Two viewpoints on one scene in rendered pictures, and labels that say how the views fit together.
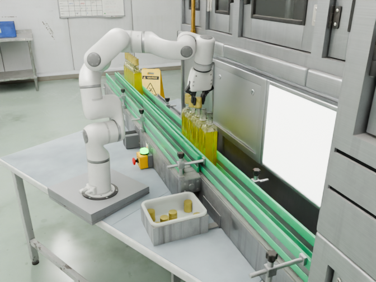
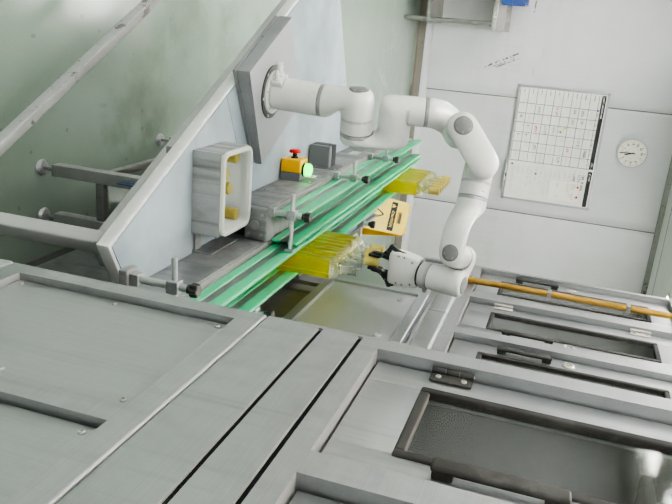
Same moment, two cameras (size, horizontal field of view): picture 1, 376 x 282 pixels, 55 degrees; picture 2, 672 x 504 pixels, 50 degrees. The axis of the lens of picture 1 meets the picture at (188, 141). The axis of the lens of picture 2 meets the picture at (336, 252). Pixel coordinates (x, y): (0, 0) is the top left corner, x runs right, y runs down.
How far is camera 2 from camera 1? 60 cm
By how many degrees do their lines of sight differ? 8
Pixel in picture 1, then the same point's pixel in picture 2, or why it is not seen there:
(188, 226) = (209, 204)
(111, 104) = (396, 136)
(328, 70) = not seen: hidden behind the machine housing
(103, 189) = (275, 97)
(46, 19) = (520, 61)
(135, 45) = (470, 185)
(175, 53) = (450, 237)
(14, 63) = not seen: outside the picture
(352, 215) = (297, 339)
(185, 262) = (167, 188)
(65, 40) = (480, 84)
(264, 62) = not seen: hidden behind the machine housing
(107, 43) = (481, 147)
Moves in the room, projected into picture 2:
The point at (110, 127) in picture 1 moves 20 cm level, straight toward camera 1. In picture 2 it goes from (364, 127) to (344, 123)
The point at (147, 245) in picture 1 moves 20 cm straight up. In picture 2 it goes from (195, 141) to (267, 151)
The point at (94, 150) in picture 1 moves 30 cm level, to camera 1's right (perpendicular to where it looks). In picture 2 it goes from (336, 97) to (316, 200)
